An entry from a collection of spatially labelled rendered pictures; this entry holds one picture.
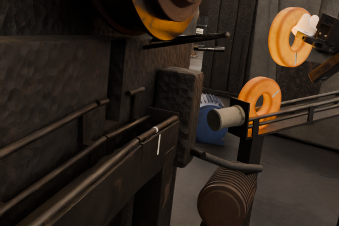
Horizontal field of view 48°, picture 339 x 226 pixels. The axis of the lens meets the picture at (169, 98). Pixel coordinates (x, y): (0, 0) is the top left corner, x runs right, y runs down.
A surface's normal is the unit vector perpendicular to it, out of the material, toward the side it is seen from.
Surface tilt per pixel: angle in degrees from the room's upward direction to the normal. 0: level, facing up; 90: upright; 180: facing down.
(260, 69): 90
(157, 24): 90
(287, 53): 88
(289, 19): 88
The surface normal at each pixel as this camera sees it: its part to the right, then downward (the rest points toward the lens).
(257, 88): 0.56, 0.24
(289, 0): -0.57, 0.11
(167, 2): 0.93, 0.18
